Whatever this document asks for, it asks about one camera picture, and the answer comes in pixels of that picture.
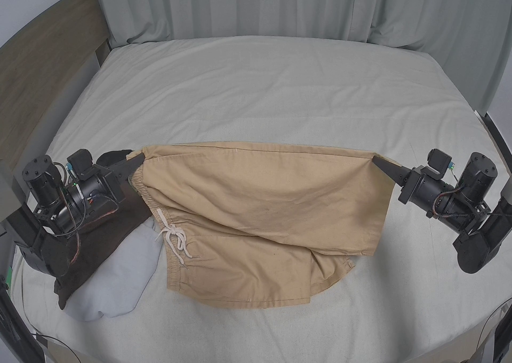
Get dark brown garment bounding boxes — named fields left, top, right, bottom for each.
left=54, top=177, right=153, bottom=311

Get beige shorts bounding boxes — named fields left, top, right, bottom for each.
left=127, top=140, right=394, bottom=309

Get black and olive garment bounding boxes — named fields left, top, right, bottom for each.
left=98, top=149, right=135, bottom=168

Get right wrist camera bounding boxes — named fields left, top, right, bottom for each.
left=418, top=148, right=454, bottom=182

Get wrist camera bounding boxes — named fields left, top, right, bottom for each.
left=418, top=148, right=454, bottom=182
left=66, top=149, right=101, bottom=180

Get bed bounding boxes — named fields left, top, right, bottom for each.
left=0, top=0, right=512, bottom=363

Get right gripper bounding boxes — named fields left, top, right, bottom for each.
left=398, top=167, right=461, bottom=218

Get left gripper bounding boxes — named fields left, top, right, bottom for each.
left=70, top=167, right=125, bottom=214

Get pale grey garment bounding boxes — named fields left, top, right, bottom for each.
left=66, top=217, right=165, bottom=322

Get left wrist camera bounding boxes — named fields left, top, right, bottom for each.
left=66, top=149, right=101, bottom=180

